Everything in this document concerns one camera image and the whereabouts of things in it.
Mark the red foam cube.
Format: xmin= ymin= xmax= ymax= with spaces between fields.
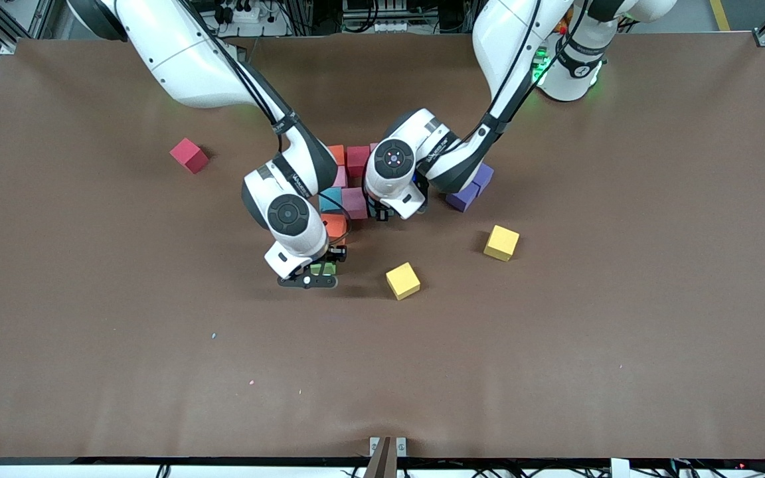
xmin=169 ymin=137 xmax=210 ymax=175
xmin=346 ymin=146 xmax=371 ymax=178

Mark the yellow foam cube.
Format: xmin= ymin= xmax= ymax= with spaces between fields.
xmin=385 ymin=262 xmax=421 ymax=301
xmin=483 ymin=224 xmax=521 ymax=262

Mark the large table mat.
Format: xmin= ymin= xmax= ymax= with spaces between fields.
xmin=0 ymin=33 xmax=765 ymax=462

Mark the brown wedge bar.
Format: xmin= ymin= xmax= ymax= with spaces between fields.
xmin=363 ymin=436 xmax=400 ymax=478

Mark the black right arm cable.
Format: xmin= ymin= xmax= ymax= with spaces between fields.
xmin=180 ymin=0 xmax=351 ymax=243

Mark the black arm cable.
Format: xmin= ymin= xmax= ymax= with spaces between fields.
xmin=359 ymin=0 xmax=589 ymax=220
xmin=180 ymin=0 xmax=351 ymax=243

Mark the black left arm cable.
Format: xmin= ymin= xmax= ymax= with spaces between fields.
xmin=359 ymin=0 xmax=589 ymax=220

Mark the metal clamp bracket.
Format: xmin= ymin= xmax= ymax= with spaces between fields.
xmin=369 ymin=436 xmax=408 ymax=459

